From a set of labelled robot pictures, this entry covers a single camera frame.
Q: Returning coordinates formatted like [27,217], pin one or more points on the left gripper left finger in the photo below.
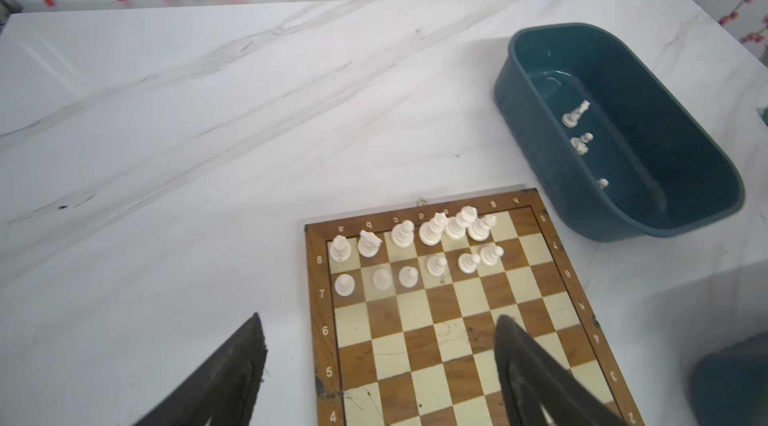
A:
[224,389]

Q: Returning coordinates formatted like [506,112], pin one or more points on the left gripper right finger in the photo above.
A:
[534,385]

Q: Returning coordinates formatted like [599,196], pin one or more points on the wooden chess board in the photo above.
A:
[430,361]

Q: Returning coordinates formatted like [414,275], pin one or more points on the white chess pieces on board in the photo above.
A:
[374,260]

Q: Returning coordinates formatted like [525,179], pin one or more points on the near teal plastic bin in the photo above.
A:
[729,387]

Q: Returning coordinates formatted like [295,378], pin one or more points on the teal plastic bin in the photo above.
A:
[729,387]
[666,175]

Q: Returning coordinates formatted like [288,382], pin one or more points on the far teal plastic bin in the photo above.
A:
[666,175]

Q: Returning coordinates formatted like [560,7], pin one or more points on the white bishop in bin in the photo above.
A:
[570,120]

